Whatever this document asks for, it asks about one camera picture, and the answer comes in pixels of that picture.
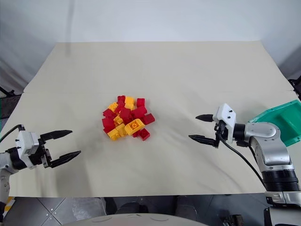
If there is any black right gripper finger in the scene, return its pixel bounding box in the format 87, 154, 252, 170
195, 113, 214, 123
188, 134, 219, 148

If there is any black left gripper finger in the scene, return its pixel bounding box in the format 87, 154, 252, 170
40, 129, 73, 142
49, 151, 82, 169

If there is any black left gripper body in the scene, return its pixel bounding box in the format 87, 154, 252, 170
34, 138, 54, 169

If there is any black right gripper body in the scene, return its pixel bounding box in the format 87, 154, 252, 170
213, 119, 230, 148

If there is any green plastic bin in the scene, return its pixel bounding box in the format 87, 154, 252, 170
247, 99, 301, 148

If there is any beige table cloth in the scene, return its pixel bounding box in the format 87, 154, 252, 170
8, 41, 301, 197

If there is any black stand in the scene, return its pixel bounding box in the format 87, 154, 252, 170
0, 86, 22, 98
287, 74, 301, 100

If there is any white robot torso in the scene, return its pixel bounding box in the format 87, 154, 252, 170
63, 212, 225, 226

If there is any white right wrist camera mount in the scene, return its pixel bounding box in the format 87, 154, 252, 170
213, 103, 237, 143

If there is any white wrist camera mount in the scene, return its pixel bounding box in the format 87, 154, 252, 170
213, 103, 237, 143
16, 130, 40, 163

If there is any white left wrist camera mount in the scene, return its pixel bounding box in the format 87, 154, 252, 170
16, 130, 40, 163

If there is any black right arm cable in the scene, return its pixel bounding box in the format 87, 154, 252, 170
216, 133, 268, 189

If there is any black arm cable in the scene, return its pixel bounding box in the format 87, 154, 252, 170
216, 133, 268, 189
0, 124, 25, 143

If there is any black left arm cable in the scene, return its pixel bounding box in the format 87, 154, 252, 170
0, 124, 25, 143

